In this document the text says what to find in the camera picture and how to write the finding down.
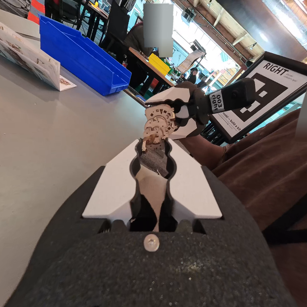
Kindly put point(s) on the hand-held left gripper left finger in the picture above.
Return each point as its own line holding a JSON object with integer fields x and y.
{"x": 110, "y": 191}

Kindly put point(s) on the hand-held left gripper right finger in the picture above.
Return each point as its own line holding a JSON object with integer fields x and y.
{"x": 194, "y": 191}

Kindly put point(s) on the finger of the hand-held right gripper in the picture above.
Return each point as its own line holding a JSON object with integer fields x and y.
{"x": 170, "y": 94}
{"x": 187, "y": 129}

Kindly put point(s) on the wooden gear model assembly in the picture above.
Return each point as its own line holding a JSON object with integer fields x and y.
{"x": 156, "y": 124}

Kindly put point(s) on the yellow plastic bin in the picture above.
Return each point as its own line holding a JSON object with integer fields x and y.
{"x": 158, "y": 63}

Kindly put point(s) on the paper flip chart stand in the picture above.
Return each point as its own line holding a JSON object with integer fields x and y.
{"x": 189, "y": 61}

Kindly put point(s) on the wooden workbench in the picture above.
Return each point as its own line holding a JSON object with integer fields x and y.
{"x": 144, "y": 60}

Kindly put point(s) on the black framed tag sign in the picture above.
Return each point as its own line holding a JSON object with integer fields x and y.
{"x": 275, "y": 96}

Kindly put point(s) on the black office chair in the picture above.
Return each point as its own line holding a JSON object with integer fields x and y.
{"x": 115, "y": 24}

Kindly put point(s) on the blue plastic bin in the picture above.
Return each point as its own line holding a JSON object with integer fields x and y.
{"x": 84, "y": 62}

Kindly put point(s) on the white instruction booklet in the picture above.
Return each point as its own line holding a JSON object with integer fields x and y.
{"x": 36, "y": 62}

